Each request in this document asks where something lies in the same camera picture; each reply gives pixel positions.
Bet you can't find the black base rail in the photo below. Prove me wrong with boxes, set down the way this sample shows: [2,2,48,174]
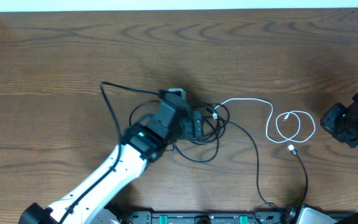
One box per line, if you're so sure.
[104,203,354,224]

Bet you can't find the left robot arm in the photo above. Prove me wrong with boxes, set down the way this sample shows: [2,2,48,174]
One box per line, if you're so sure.
[19,93,203,223]

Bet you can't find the left camera black cable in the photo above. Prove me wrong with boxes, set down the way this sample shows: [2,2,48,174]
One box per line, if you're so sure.
[57,81,167,224]

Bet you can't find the white usb cable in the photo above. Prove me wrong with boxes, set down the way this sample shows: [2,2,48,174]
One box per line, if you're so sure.
[211,98,316,144]

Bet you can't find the black usb cable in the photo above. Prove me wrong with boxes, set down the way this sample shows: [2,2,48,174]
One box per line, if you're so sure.
[128,100,231,164]
[225,119,309,215]

